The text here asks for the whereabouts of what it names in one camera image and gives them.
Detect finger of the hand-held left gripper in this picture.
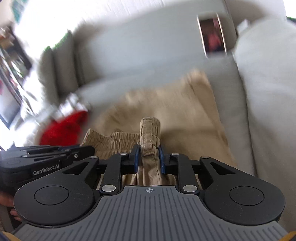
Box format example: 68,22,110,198
7,145,95,163

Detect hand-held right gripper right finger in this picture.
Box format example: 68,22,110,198
158,146,236,194

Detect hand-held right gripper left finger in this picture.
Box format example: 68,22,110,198
62,144,140,194

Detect khaki pants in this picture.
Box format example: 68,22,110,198
80,71,237,186

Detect person's left hand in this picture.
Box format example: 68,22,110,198
0,191,22,222

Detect red garment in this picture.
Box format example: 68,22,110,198
39,111,89,146

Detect white garment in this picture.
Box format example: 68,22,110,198
54,93,93,121

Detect grey back cushion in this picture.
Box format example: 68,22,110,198
39,46,59,105
54,31,81,91

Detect grey sofa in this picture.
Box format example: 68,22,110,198
25,0,257,176

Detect bookshelf with books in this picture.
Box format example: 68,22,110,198
0,21,33,130

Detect large grey cushion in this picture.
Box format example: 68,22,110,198
232,18,296,197

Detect smartphone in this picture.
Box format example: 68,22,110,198
196,13,229,58

